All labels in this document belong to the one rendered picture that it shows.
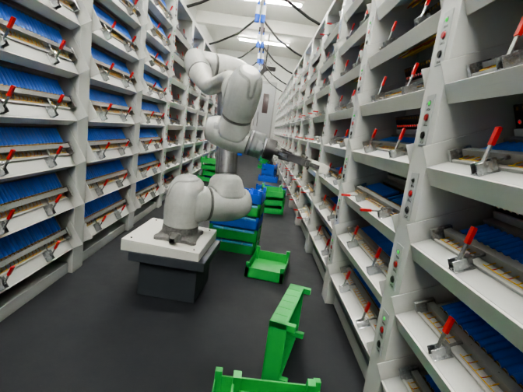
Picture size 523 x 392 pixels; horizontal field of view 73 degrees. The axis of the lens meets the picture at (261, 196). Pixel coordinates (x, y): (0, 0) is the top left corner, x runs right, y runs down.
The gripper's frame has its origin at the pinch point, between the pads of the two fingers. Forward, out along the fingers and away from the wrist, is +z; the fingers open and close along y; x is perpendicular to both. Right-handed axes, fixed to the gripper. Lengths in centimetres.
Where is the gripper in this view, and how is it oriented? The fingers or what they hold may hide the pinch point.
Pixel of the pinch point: (318, 166)
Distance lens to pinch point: 125.7
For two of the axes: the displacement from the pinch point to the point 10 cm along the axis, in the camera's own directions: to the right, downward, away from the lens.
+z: 9.4, 3.3, 0.6
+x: 3.3, -9.3, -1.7
